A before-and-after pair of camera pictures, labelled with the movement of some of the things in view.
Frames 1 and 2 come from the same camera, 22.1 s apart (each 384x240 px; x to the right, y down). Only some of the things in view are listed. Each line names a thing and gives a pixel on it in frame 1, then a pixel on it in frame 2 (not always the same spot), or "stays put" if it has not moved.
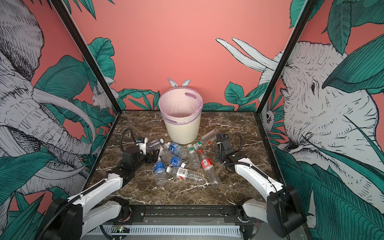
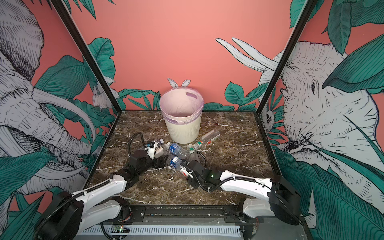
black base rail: [190, 214] stays put
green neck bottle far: [212, 136] stays put
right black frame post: [296, 32] stays put
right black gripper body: [224, 158] → [194, 183]
